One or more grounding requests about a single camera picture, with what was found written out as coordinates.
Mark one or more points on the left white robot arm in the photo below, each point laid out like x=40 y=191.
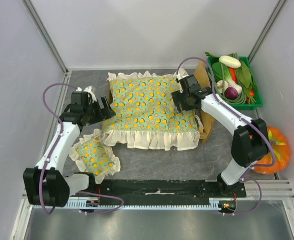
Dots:
x=44 y=184

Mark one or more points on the grey slotted cable duct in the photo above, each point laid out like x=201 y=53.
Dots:
x=163 y=202

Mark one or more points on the white toy radish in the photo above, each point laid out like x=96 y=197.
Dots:
x=229 y=61

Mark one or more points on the green plastic tray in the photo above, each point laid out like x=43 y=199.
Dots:
x=251 y=102

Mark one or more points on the purple toy onion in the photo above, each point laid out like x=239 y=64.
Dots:
x=231 y=93

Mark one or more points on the green toy long beans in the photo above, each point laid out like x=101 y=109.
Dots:
x=240 y=100

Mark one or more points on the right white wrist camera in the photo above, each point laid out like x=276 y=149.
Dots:
x=181 y=74

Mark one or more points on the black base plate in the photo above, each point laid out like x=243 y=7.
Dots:
x=157 y=187

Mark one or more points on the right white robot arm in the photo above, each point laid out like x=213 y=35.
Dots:
x=250 y=141

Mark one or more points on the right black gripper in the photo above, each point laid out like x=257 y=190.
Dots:
x=179 y=100

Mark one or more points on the green toy spinach leaves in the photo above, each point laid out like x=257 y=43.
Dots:
x=244 y=74

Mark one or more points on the orange toy pumpkin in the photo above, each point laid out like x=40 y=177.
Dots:
x=281 y=150

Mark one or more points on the small lemon print pillow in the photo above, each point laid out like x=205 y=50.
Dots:
x=91 y=155

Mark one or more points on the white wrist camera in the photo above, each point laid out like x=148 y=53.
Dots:
x=90 y=89
x=181 y=74

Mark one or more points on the toy bok choy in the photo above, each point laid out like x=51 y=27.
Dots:
x=221 y=72

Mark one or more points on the wooden pet bed frame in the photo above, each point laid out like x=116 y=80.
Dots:
x=202 y=78

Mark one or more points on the orange toy carrot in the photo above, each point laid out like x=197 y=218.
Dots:
x=233 y=75

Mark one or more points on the large lemon print cushion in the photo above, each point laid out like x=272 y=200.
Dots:
x=146 y=117

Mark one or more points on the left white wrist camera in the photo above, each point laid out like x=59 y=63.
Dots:
x=90 y=89

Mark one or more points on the white toy mushroom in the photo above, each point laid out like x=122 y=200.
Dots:
x=222 y=85

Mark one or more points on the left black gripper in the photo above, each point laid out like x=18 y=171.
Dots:
x=105 y=113

